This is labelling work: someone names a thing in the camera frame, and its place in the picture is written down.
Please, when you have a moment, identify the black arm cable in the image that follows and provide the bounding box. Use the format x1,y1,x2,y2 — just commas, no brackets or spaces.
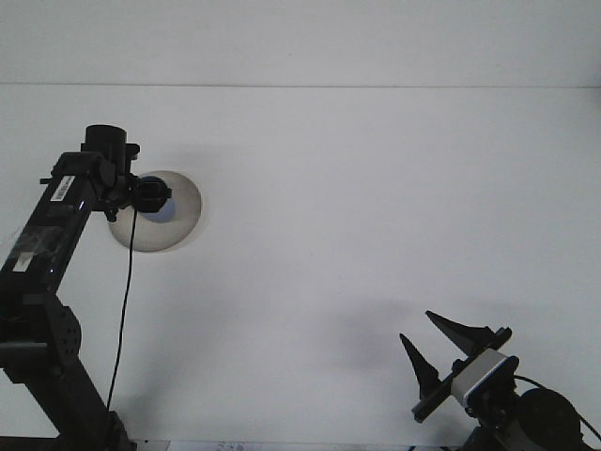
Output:
106,206,139,412
512,374,597,441

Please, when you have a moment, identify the pale blue cup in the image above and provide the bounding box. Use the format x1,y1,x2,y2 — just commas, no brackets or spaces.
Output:
138,174,179,225

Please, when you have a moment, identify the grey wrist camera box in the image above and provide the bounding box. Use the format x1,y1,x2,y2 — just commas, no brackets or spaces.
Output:
449,348,520,409

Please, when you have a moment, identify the pale round plate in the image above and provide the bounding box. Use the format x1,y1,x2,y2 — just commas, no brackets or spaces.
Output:
108,169,210,255

